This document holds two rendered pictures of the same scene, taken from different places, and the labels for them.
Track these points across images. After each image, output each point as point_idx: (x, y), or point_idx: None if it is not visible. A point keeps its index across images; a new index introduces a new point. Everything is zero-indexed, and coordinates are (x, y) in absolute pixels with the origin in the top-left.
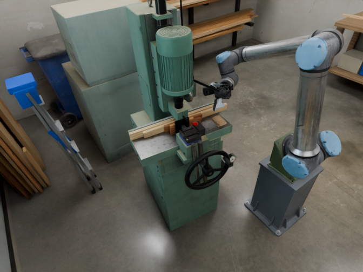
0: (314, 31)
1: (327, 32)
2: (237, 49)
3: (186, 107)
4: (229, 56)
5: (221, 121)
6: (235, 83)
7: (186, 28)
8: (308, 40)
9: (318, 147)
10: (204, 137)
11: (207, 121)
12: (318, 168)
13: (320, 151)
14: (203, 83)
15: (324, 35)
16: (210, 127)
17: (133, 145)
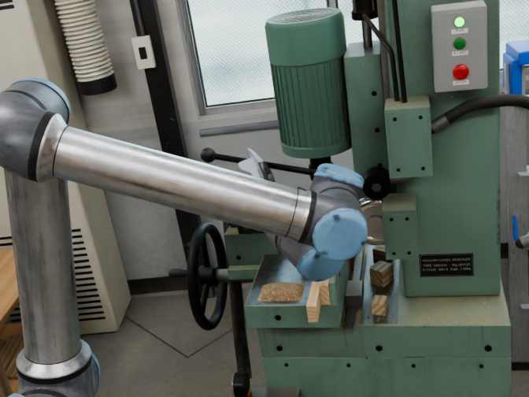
0: (55, 113)
1: (13, 89)
2: (336, 195)
3: (445, 315)
4: (315, 179)
5: (268, 287)
6: (282, 250)
7: (299, 21)
8: (42, 79)
9: (20, 361)
10: (233, 231)
11: (297, 276)
12: None
13: (18, 393)
14: (291, 165)
15: (15, 85)
16: (273, 275)
17: None
